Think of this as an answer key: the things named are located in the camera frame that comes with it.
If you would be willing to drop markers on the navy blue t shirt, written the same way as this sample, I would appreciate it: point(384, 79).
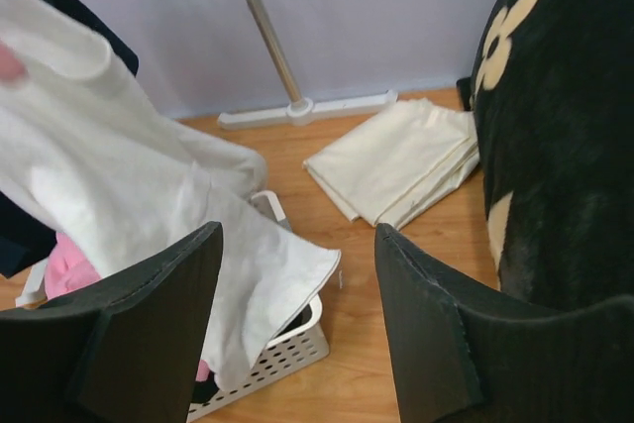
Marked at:
point(35, 31)

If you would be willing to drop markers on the pink t shirt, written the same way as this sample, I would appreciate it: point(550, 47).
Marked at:
point(68, 268)

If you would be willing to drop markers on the white plastic basket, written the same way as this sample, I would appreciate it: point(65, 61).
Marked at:
point(295, 348)

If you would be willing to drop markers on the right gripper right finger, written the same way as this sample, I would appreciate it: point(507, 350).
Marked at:
point(463, 352)

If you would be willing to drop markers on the black floral blanket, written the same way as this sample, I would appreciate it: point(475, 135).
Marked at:
point(552, 97)

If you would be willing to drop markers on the folded cream cloth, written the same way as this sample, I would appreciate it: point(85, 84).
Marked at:
point(398, 163)

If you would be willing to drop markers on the metal clothes rack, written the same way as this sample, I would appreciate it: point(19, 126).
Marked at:
point(301, 110)

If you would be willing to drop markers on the pink white hanger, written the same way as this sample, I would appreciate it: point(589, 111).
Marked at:
point(11, 68)

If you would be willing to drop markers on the black t shirt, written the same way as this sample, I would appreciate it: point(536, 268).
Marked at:
point(204, 391)

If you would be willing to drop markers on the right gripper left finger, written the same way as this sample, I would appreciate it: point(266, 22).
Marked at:
point(124, 349)

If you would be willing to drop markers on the white t shirt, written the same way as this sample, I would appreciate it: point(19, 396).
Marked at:
point(124, 183)

